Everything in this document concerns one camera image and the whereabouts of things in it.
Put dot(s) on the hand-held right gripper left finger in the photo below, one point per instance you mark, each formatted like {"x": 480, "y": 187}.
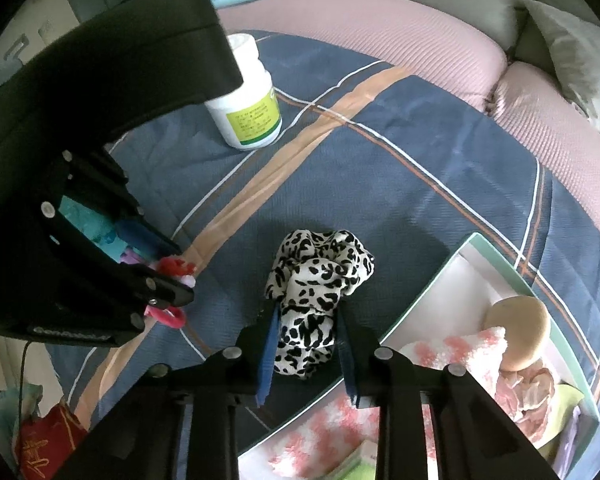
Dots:
{"x": 267, "y": 360}

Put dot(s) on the red cloth bag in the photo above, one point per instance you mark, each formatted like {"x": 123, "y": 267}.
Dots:
{"x": 45, "y": 445}

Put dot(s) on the teal plastic box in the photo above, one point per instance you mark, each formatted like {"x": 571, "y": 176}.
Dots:
{"x": 85, "y": 225}

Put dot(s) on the light plastic bag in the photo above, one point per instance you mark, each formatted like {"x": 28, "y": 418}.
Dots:
{"x": 5, "y": 410}

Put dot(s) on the white pill bottle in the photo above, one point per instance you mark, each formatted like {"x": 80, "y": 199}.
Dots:
{"x": 250, "y": 120}

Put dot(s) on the pink white fluffy sock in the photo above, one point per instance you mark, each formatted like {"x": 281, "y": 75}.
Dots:
{"x": 310, "y": 430}
{"x": 455, "y": 352}

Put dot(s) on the grey square pillow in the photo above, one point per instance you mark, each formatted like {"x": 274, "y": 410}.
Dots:
{"x": 580, "y": 60}

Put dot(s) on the pink ruffled cloth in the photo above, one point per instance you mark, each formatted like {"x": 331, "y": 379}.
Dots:
{"x": 525, "y": 395}

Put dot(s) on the leopard print scrunchie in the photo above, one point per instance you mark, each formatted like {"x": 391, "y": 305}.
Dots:
{"x": 310, "y": 280}

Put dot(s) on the green tissue pack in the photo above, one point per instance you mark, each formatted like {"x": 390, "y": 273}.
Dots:
{"x": 352, "y": 462}
{"x": 562, "y": 405}

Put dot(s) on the blue plaid blanket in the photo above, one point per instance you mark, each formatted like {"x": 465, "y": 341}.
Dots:
{"x": 405, "y": 185}

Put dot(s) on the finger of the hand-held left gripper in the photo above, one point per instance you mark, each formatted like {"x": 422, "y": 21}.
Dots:
{"x": 165, "y": 292}
{"x": 137, "y": 235}

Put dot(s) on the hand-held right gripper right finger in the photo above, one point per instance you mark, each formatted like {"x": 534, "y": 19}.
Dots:
{"x": 347, "y": 360}

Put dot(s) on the gold powder puff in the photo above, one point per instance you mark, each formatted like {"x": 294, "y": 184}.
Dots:
{"x": 517, "y": 325}

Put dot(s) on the white box lid teal rim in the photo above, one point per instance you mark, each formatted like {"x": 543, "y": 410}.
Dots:
{"x": 445, "y": 300}

